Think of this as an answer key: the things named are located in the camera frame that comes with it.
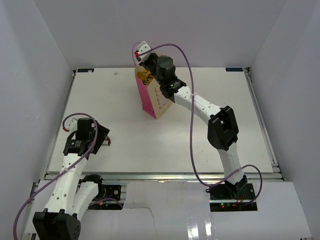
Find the yellow M&M's packet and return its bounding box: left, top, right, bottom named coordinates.
left=136, top=70, right=154, bottom=86

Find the brown chocolate bar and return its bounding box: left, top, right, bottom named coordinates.
left=102, top=136, right=111, bottom=146

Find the pink beige paper bag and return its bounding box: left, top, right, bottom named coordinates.
left=131, top=42, right=176, bottom=120

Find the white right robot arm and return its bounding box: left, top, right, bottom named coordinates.
left=135, top=52, right=248, bottom=200

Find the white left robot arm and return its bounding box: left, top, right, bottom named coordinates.
left=32, top=117, right=109, bottom=240

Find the blue label right corner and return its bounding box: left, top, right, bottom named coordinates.
left=225, top=67, right=244, bottom=72

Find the blue label corner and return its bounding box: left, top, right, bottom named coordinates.
left=76, top=68, right=95, bottom=73
left=225, top=67, right=244, bottom=72

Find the blue label left corner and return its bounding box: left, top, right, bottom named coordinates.
left=76, top=68, right=95, bottom=73

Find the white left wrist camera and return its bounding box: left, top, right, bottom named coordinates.
left=62, top=118, right=78, bottom=133

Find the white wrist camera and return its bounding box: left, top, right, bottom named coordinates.
left=62, top=118, right=78, bottom=133
left=134, top=41, right=153, bottom=63

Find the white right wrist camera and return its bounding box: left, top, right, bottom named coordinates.
left=134, top=41, right=153, bottom=63

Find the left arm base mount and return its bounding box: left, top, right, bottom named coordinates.
left=79, top=174, right=122, bottom=201

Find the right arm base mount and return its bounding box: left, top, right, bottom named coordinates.
left=205, top=183, right=258, bottom=213

